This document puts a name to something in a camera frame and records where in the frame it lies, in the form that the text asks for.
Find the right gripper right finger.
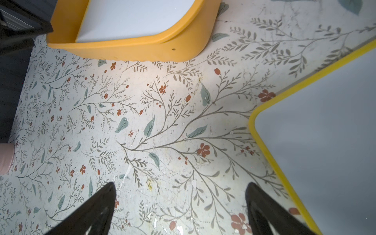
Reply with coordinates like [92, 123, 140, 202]
[245, 182, 315, 235]

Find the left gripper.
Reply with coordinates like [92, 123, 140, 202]
[1, 1, 53, 55]

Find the whiteboard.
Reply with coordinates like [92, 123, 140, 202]
[76, 0, 194, 43]
[249, 42, 376, 235]

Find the pink pen cup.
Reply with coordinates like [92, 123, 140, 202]
[0, 143, 15, 175]

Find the yellow plastic storage box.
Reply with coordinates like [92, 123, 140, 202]
[47, 1, 221, 62]

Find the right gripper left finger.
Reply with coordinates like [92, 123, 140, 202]
[47, 182, 116, 235]

